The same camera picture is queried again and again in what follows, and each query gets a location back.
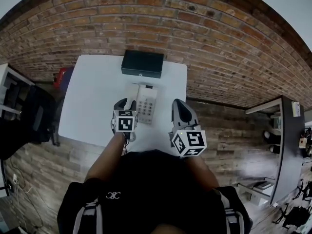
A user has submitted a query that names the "person's black shirt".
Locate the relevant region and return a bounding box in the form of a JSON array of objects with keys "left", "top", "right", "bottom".
[{"left": 57, "top": 149, "right": 254, "bottom": 234}]

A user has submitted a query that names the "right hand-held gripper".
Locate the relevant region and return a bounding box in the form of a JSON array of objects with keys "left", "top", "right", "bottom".
[{"left": 167, "top": 98, "right": 208, "bottom": 158}]

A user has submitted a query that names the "black shelf unit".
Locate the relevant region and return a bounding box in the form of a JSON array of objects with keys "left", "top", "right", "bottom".
[{"left": 244, "top": 95, "right": 306, "bottom": 207}]

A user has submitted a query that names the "white side desk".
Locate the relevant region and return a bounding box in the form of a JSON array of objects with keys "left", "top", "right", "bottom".
[{"left": 0, "top": 63, "right": 36, "bottom": 117}]

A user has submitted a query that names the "white floor cable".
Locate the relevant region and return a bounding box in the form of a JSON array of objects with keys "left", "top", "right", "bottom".
[{"left": 14, "top": 179, "right": 34, "bottom": 194}]

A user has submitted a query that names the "black floor cable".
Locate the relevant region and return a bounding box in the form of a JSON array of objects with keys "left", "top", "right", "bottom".
[{"left": 9, "top": 159, "right": 49, "bottom": 229}]

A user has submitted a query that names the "black folded stand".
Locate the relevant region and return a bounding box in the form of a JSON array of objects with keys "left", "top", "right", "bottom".
[{"left": 272, "top": 200, "right": 312, "bottom": 230}]

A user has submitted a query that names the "red bag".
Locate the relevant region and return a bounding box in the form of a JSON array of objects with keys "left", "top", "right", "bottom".
[{"left": 53, "top": 66, "right": 74, "bottom": 93}]

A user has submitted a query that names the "white desk telephone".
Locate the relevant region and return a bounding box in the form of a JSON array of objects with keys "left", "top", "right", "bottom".
[{"left": 135, "top": 82, "right": 159, "bottom": 125}]

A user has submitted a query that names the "person's right forearm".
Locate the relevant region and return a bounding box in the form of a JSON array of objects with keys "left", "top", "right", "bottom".
[{"left": 183, "top": 155, "right": 220, "bottom": 189}]

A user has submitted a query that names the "person's left forearm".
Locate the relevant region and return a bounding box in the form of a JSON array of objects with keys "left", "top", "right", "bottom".
[{"left": 84, "top": 132, "right": 128, "bottom": 183}]

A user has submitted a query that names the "yellow white card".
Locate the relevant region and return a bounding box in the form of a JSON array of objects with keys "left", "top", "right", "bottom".
[{"left": 291, "top": 101, "right": 302, "bottom": 118}]

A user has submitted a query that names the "black office chair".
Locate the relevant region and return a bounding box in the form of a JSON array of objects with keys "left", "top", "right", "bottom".
[{"left": 0, "top": 84, "right": 61, "bottom": 161}]

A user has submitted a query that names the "white table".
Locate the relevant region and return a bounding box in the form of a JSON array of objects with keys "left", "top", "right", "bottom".
[{"left": 58, "top": 54, "right": 188, "bottom": 154}]

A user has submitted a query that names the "black rectangular box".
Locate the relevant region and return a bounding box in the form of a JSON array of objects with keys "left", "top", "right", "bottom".
[{"left": 120, "top": 49, "right": 165, "bottom": 79}]

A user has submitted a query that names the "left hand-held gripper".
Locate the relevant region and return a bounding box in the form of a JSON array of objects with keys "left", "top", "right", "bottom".
[{"left": 112, "top": 97, "right": 139, "bottom": 134}]

